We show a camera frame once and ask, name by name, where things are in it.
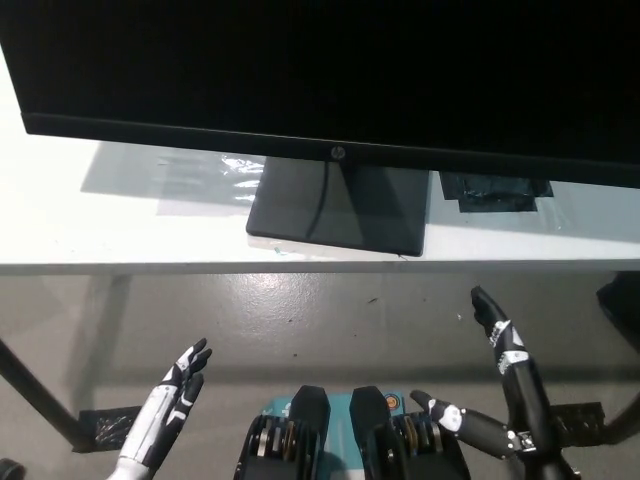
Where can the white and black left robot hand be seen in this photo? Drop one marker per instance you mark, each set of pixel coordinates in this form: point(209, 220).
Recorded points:
point(165, 410)

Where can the clear plastic sheet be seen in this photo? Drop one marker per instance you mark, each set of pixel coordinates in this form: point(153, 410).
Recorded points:
point(210, 182)

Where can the small teal tape scrap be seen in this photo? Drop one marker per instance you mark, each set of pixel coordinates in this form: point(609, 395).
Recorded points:
point(280, 251)

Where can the black and teal robot body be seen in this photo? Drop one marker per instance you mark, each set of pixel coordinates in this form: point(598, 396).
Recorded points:
point(310, 435)

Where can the black floor tape patch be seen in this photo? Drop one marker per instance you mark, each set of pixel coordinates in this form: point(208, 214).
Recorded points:
point(580, 417)
point(112, 425)

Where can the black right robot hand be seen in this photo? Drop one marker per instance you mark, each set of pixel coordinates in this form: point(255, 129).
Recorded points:
point(525, 395)

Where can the black round object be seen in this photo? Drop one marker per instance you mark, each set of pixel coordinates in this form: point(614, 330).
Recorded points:
point(10, 470)

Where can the black metal desk leg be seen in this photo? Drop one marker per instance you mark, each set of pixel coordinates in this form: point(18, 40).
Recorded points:
point(625, 420)
point(40, 395)

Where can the black HP computer monitor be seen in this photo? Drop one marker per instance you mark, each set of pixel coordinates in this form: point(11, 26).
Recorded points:
point(300, 75)

